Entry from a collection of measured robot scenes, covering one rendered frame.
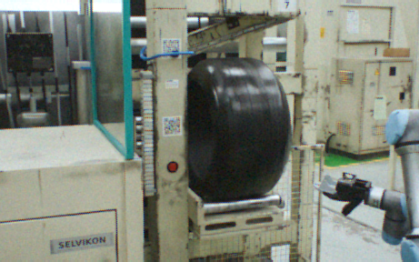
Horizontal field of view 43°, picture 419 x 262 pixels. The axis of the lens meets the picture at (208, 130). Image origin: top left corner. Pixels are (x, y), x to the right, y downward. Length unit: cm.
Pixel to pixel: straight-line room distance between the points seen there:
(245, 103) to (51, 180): 88
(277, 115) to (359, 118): 483
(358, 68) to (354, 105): 45
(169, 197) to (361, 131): 491
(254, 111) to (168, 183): 44
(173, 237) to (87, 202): 89
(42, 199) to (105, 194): 15
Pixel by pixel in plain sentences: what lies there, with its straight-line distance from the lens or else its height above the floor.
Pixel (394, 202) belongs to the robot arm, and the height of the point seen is 99.
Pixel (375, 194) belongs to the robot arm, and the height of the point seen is 101.
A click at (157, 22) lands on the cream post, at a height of 161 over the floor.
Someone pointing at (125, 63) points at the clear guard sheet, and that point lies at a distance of 128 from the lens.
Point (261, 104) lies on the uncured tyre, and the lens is 197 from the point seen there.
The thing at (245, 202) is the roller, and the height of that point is 91.
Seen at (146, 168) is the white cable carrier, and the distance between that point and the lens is 206.
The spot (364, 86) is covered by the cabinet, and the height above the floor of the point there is 92.
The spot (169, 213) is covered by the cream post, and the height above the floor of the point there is 88.
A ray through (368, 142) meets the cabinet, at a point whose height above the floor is 22.
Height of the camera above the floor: 157
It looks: 10 degrees down
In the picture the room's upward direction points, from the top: straight up
